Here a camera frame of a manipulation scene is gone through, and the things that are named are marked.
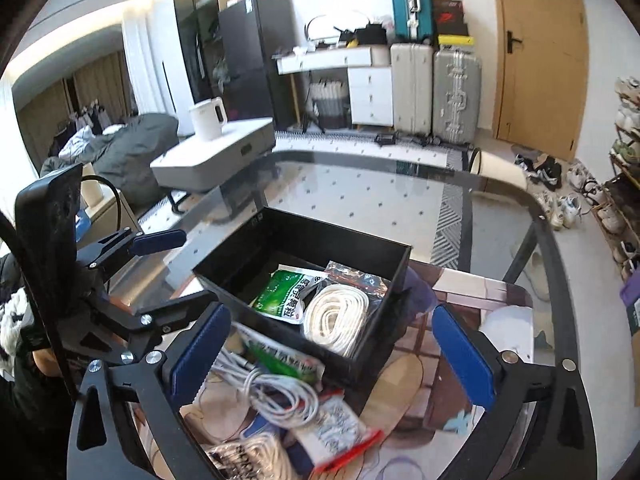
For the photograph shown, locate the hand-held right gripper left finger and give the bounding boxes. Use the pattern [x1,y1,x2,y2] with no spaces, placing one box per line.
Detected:
[66,302,233,480]

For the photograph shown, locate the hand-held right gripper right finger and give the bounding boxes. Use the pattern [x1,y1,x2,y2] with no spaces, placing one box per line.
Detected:
[431,304,598,480]

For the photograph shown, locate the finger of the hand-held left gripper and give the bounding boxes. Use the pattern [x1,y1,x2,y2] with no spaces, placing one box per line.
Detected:
[91,291,222,364]
[76,229,187,274]

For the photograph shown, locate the white cable bundle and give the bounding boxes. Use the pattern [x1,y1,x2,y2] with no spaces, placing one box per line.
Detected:
[207,347,321,431]

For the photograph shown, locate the white paper slip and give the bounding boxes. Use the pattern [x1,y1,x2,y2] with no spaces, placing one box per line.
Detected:
[205,432,301,480]

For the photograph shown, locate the black cardboard box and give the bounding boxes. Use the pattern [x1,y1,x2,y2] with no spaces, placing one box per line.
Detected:
[192,206,412,390]

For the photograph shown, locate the red and white packet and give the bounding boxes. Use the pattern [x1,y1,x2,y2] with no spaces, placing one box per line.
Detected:
[287,392,386,476]

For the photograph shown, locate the person's left forearm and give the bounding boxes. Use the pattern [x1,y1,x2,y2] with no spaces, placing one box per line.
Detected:
[0,350,81,480]

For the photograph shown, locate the printed anime desk mat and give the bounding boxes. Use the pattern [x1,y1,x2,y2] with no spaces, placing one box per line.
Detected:
[135,265,538,480]

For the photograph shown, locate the green snack packet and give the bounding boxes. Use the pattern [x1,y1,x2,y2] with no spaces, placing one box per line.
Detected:
[250,269,328,326]
[232,322,326,386]

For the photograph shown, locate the dark grey beanbag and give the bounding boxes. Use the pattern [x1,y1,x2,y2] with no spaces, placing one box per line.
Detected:
[92,112,180,206]

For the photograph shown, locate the pile of light clothes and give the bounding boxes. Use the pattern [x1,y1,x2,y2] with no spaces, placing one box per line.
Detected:
[40,120,131,176]

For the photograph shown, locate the grey-white side table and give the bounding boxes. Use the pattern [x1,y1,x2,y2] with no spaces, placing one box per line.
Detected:
[150,117,277,221]

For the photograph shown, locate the white electric kettle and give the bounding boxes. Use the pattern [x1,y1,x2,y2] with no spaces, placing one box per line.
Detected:
[189,97,229,142]

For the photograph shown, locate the clear red-printed packet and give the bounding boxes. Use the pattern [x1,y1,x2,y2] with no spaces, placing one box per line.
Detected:
[322,260,391,301]

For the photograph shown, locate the brown curtain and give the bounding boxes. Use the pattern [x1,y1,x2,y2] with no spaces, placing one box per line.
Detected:
[15,50,131,128]

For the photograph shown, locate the brown cardboard carton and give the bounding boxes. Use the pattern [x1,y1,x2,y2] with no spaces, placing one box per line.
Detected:
[627,330,640,396]

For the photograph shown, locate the purple paper bag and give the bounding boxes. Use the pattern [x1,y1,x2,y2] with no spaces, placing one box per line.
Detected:
[619,267,640,321]

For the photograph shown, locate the scattered floor shoes group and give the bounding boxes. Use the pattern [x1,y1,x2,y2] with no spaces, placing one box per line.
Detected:
[515,152,608,231]

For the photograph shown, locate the white dotted rug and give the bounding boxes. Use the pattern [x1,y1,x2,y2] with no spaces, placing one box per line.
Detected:
[137,132,476,271]

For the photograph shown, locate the black refrigerator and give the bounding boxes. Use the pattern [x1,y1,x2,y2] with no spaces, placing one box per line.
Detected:
[217,0,301,131]

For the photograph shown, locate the black glass cabinet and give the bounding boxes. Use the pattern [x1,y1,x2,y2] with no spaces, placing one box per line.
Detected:
[171,0,223,106]

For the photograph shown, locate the wooden shoe rack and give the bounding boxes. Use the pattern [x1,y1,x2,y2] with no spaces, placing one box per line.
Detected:
[597,77,640,281]

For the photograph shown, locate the white desk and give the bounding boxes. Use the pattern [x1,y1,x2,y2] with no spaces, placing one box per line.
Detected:
[276,45,391,111]

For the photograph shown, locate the white drawer unit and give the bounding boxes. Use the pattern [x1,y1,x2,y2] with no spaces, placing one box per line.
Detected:
[347,66,396,126]

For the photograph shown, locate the silver suitcase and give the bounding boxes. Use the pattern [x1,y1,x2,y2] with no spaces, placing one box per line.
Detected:
[431,49,482,146]

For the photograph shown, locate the beige suitcase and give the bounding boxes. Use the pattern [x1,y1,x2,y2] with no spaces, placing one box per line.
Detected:
[390,42,435,133]

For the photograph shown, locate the rows of racked shoes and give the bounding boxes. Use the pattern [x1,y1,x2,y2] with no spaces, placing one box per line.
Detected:
[600,77,640,276]

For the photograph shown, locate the black bag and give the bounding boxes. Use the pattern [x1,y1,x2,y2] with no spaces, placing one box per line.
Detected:
[356,24,388,45]

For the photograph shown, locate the wooden door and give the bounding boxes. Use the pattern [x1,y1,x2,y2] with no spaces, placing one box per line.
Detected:
[492,0,588,161]

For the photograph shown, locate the yellow shoe box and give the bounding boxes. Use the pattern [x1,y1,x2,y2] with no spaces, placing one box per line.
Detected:
[436,34,475,53]

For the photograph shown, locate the teal suitcase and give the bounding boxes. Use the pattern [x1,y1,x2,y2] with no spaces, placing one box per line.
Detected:
[389,0,435,45]

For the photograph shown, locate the black and red shoe box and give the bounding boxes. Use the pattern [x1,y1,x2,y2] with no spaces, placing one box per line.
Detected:
[432,0,471,37]

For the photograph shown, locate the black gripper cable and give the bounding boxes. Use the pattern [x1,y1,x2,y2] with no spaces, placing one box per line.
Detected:
[80,175,125,235]

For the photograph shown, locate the white rope coil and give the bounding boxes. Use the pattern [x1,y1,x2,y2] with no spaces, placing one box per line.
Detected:
[301,284,386,358]

